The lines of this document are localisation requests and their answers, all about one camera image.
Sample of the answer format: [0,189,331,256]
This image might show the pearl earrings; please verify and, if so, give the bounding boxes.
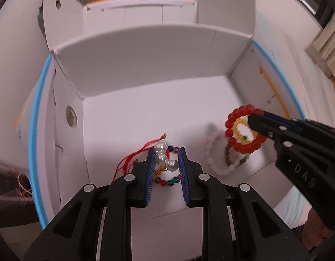
[154,140,180,172]

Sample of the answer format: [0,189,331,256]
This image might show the dark window frame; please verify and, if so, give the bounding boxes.
[288,0,335,29]

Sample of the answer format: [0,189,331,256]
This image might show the red cord bracelet gold bar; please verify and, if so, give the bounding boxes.
[112,141,153,182]

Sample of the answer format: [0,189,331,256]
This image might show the person's right hand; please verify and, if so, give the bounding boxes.
[302,208,335,251]

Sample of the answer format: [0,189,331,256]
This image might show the white cardboard box blue print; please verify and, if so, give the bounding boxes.
[14,0,307,230]

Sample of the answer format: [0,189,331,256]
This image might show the red wire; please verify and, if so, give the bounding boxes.
[17,170,33,199]

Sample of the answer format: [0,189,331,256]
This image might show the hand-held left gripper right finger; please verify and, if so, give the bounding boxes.
[178,147,311,261]

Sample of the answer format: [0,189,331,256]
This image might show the multicoloured bead bracelet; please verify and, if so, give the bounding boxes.
[154,145,184,187]

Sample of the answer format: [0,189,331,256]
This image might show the red bead bracelet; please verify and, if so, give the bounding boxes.
[224,105,268,154]

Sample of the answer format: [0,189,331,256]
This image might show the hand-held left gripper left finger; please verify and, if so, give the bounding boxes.
[23,147,157,261]

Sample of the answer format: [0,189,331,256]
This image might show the yellow bead bracelet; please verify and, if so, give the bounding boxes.
[233,116,262,145]

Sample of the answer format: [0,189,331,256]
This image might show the wide beige curtain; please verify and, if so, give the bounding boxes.
[305,13,335,83]

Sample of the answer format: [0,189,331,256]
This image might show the pink bead bracelet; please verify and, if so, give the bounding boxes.
[206,129,240,176]

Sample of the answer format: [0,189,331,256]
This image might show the brown green bead bracelet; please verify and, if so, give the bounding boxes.
[224,145,251,166]

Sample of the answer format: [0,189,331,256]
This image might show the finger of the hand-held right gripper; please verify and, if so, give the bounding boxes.
[247,113,294,142]
[262,110,335,144]

